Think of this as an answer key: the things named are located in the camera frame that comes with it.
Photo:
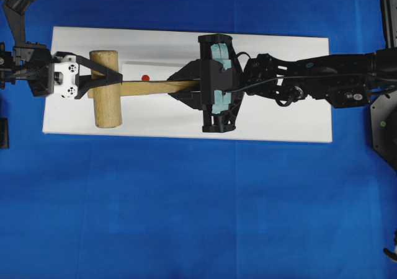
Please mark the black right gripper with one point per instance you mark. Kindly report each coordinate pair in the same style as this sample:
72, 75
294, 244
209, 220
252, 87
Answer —
219, 117

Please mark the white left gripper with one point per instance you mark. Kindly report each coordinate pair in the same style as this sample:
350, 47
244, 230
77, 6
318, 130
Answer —
68, 83

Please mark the wooden mallet hammer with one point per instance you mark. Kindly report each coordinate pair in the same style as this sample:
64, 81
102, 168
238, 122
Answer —
107, 99

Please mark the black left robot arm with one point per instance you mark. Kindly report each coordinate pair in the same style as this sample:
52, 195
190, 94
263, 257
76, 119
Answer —
32, 63

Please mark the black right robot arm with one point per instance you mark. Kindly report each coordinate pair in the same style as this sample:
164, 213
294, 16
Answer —
344, 81

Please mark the red dot mark middle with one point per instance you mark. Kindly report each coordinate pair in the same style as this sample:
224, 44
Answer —
145, 77

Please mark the white foam board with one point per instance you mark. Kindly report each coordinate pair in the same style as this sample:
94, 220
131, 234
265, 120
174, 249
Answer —
159, 54

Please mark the blue table mat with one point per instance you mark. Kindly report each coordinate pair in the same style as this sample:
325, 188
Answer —
118, 207

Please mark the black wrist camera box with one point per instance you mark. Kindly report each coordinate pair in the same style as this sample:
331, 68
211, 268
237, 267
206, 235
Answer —
214, 77

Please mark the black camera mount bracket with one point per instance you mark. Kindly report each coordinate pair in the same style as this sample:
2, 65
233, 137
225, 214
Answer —
14, 11

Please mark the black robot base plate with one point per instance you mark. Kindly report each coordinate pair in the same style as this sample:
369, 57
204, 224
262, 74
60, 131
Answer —
383, 123

